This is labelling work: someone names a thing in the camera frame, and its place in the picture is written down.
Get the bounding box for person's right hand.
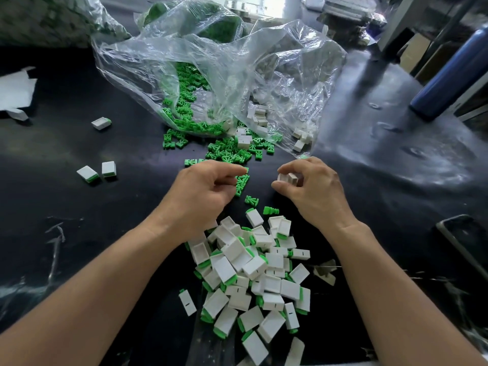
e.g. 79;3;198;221
271;156;359;235

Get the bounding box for person's left hand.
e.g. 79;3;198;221
148;160;249;245

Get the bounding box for pile of green clips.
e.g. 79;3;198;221
162;63;312;217

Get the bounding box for heap of white caps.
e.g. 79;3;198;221
236;103;312;153

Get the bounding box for pile of assembled white-green pieces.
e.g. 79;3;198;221
187;208;315;366

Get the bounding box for person's left forearm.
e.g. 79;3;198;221
0;219;188;366

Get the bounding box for person's right forearm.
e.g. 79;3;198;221
326;219;488;366

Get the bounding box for empty white shell right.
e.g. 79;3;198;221
313;259;337;287

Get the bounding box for clear plastic bag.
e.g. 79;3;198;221
91;0;348;153

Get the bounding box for black smartphone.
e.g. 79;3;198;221
436;214;488;281

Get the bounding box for brown cardboard box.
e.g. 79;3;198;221
400;30;434;73

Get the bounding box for plastic bag full of green pieces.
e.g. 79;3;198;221
136;0;245;44

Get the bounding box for blue cylinder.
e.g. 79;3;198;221
409;26;488;122

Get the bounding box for grey machine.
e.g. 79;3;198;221
319;0;386;43

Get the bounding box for white paper sheet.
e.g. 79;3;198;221
0;68;38;111

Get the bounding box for large bag of assembled pieces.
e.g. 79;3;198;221
0;0;132;49

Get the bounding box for white metal frame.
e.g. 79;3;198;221
378;0;488;72

